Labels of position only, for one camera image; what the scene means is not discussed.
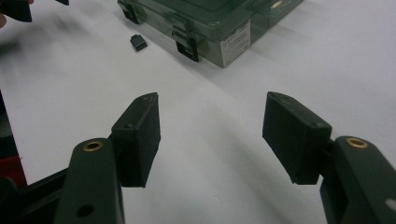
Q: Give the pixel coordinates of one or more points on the small black plastic clip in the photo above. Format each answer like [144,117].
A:
[138,42]

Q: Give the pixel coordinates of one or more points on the translucent grey plastic organizer box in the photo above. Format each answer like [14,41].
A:
[218,18]

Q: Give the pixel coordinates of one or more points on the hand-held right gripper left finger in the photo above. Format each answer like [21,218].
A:
[137,140]

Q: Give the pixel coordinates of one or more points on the white board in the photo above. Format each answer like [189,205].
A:
[218,124]

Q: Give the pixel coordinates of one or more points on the red object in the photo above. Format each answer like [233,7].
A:
[11,171]

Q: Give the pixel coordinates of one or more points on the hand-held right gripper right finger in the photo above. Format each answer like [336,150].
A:
[295,137]

